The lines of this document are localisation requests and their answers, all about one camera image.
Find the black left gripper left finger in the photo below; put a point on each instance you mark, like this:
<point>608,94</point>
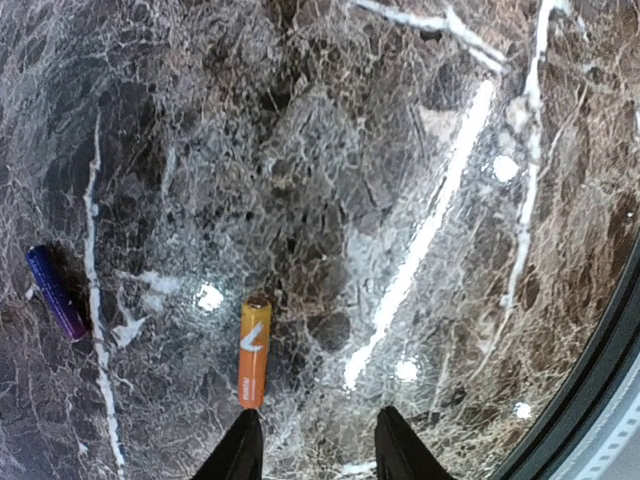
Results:
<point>239,454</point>

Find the black front table rail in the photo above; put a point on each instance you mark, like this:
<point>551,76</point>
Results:
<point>588,389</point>

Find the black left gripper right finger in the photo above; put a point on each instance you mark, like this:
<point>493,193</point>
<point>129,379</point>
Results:
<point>400,454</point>

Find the orange AAA battery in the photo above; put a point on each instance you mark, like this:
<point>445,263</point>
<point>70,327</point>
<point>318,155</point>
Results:
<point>254,351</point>

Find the blue AAA battery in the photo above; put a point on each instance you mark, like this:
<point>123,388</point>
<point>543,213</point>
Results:
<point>55,293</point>

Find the grey slotted cable duct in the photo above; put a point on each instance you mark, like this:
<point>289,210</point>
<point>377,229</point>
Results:
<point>607,437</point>

